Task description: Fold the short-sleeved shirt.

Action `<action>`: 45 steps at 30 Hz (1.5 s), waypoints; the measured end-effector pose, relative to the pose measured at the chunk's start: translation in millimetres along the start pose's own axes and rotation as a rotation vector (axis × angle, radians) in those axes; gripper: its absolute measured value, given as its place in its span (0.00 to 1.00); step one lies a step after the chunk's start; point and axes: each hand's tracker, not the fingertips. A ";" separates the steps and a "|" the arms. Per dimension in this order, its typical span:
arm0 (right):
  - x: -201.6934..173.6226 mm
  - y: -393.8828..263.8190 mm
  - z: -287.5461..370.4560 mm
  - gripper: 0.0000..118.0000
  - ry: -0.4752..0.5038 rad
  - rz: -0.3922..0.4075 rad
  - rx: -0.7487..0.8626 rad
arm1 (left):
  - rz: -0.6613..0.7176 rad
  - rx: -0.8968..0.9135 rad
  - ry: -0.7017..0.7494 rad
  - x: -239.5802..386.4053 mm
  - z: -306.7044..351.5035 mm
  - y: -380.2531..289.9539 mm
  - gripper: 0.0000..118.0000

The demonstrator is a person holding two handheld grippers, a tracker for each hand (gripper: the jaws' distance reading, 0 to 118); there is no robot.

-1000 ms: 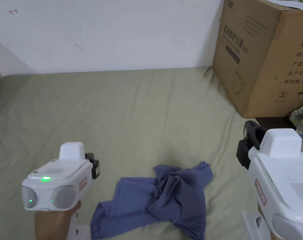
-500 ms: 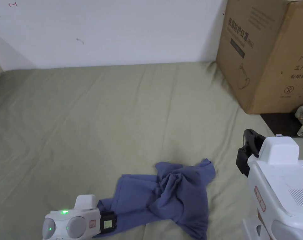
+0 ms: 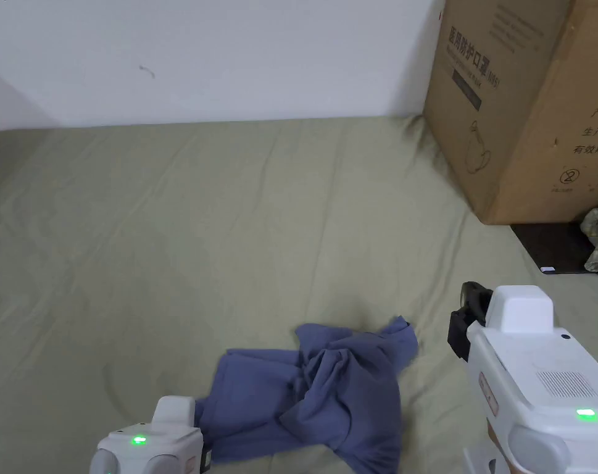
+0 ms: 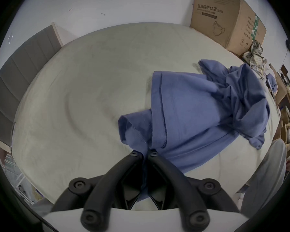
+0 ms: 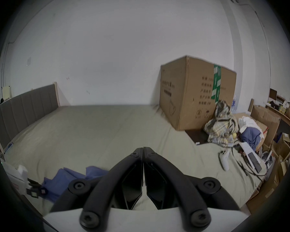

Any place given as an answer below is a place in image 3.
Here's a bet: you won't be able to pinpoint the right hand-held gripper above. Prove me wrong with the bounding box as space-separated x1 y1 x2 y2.
446 281 598 474

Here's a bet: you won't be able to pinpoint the large brown cardboard carton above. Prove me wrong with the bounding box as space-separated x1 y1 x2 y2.
423 0 598 227

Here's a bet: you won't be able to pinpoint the bed with pale green sheet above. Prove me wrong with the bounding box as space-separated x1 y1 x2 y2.
0 114 598 474

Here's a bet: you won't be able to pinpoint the dark blue shirt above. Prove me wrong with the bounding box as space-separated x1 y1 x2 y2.
194 315 420 474

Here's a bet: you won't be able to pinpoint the dark brown mat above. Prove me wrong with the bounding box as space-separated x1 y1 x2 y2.
510 221 598 276

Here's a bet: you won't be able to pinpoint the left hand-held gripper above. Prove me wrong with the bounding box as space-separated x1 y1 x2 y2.
90 394 214 474

